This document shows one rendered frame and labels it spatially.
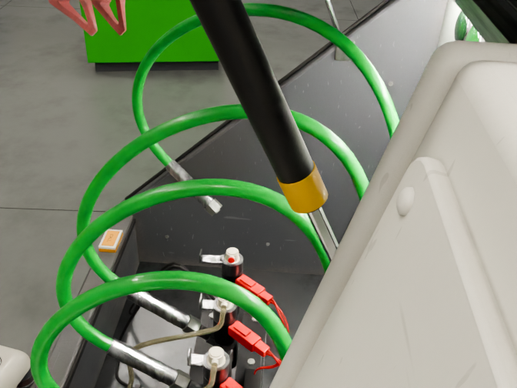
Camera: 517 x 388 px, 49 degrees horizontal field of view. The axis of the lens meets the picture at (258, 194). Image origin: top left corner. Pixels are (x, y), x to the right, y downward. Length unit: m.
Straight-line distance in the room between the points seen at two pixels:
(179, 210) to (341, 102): 0.37
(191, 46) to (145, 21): 0.36
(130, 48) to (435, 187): 3.97
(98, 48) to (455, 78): 3.97
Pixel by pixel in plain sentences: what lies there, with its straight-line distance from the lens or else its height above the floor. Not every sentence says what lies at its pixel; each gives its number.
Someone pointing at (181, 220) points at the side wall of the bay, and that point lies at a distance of 1.10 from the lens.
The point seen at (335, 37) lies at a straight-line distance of 0.61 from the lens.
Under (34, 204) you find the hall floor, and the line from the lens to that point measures 2.88.
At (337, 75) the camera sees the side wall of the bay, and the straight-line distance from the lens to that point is 0.92.
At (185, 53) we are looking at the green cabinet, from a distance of 4.11.
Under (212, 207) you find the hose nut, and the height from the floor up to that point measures 1.14.
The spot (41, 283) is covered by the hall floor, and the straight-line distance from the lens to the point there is 2.43.
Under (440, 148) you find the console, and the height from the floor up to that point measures 1.53.
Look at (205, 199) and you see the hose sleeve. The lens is 0.79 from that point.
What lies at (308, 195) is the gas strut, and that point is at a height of 1.46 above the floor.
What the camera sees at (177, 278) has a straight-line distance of 0.42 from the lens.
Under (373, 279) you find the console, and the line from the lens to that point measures 0.19.
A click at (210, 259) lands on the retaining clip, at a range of 0.73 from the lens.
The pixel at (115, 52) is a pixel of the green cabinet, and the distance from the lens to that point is 4.13.
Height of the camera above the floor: 1.61
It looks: 35 degrees down
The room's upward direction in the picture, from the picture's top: 3 degrees clockwise
